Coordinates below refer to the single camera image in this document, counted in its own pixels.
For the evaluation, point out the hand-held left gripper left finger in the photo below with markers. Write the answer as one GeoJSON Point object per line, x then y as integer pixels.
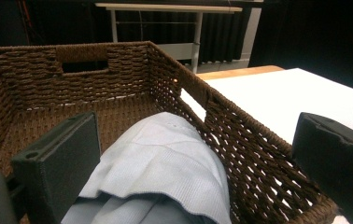
{"type": "Point", "coordinates": [59, 155]}

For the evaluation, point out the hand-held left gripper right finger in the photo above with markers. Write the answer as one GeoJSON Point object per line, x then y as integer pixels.
{"type": "Point", "coordinates": [336, 158]}

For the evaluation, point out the brown woven basket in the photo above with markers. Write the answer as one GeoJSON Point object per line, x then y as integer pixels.
{"type": "Point", "coordinates": [28, 81]}

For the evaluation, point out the light blue knit garment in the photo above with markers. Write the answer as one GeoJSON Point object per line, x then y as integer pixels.
{"type": "Point", "coordinates": [162, 161]}

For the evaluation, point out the white table board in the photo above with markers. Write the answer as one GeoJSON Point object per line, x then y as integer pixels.
{"type": "Point", "coordinates": [274, 99]}

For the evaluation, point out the wooden table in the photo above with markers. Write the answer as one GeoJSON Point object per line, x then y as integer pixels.
{"type": "Point", "coordinates": [237, 73]}

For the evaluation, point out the white metal desk frame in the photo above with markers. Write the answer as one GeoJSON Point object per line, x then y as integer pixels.
{"type": "Point", "coordinates": [165, 7]}

